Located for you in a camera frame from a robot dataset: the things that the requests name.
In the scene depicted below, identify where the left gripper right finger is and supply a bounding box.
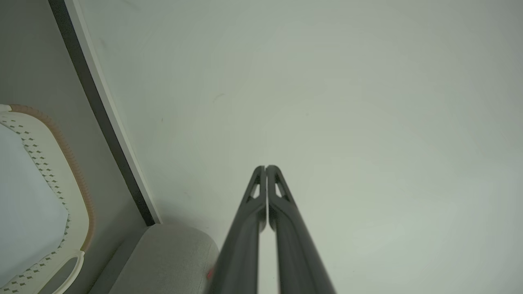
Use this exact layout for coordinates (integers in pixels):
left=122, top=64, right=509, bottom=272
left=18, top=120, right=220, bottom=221
left=266, top=165, right=337, bottom=294

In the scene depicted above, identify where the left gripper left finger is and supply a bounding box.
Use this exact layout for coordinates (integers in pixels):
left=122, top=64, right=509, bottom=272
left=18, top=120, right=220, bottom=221
left=203, top=165, right=267, bottom=294

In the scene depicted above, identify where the white laundry basket brown rim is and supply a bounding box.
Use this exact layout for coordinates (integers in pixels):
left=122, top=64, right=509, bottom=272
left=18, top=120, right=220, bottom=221
left=0, top=104, right=96, bottom=294

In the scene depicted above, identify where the grey fabric sofa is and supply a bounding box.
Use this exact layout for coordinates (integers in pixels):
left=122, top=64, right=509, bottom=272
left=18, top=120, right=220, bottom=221
left=88, top=223, right=221, bottom=294

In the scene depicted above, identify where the white black baseboard strip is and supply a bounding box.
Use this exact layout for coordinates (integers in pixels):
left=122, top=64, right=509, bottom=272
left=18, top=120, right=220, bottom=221
left=48, top=0, right=163, bottom=227

